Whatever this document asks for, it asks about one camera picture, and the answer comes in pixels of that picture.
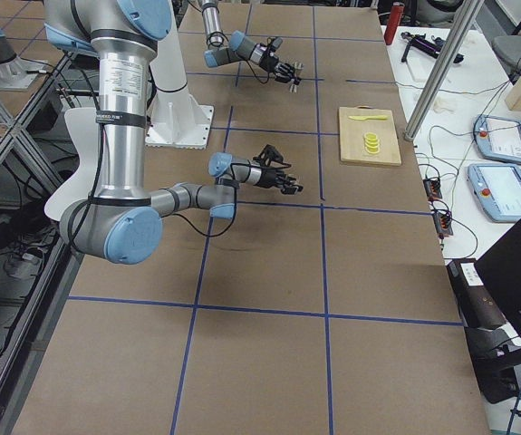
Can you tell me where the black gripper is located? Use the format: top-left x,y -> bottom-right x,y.
257,48 -> 304,85
255,167 -> 304,195

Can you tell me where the steel jigger measuring cup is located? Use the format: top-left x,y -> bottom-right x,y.
289,62 -> 304,93

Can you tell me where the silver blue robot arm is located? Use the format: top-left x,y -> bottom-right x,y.
44,1 -> 301,265
194,1 -> 304,92

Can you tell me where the yellow plastic knife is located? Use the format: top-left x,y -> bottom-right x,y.
347,114 -> 389,121

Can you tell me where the wooden cutting board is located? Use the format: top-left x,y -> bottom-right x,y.
338,107 -> 401,166

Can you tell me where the red cylinder bottle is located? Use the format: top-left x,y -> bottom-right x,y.
383,2 -> 404,45

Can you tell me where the lower teach pendant tablet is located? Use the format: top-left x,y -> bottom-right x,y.
467,163 -> 521,223

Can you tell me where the teach pendant tablet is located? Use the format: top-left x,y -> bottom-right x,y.
467,163 -> 521,223
473,114 -> 521,165

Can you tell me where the upper teach pendant tablet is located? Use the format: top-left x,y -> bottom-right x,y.
473,114 -> 521,165

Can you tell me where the black monitor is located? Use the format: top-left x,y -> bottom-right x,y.
447,218 -> 521,403

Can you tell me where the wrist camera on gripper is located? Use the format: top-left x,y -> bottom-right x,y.
253,144 -> 285,167
267,36 -> 283,52

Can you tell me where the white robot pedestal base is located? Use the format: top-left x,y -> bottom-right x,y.
146,25 -> 214,150

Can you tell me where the aluminium frame post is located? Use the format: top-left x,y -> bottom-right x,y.
404,0 -> 484,141

